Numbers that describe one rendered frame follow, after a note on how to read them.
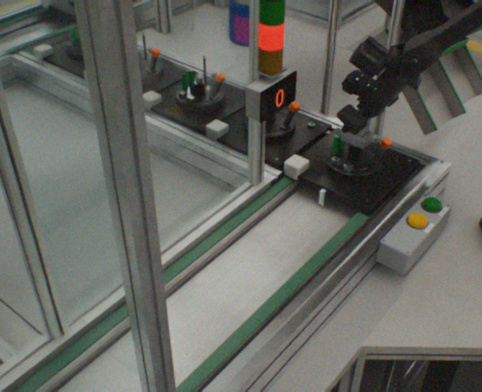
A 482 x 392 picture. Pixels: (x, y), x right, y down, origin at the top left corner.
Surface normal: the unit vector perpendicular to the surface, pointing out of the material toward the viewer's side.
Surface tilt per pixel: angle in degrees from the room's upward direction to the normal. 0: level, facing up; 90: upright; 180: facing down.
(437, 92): 45
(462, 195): 0
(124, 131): 90
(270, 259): 0
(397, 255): 90
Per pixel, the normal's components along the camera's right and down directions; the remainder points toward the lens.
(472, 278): 0.00, -0.78
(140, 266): 0.77, 0.40
